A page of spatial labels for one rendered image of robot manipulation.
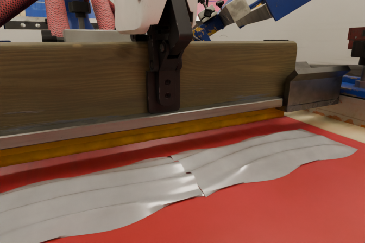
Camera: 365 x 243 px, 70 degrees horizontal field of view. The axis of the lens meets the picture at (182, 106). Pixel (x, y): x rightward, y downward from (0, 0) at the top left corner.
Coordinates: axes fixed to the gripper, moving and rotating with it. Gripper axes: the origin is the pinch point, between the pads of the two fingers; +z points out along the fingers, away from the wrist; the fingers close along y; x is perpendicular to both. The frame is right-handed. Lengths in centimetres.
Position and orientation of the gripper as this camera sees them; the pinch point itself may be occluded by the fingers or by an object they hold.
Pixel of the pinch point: (156, 87)
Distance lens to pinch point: 26.1
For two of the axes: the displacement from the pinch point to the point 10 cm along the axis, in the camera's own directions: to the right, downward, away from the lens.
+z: 0.0, 9.6, 2.7
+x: 9.0, -1.2, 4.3
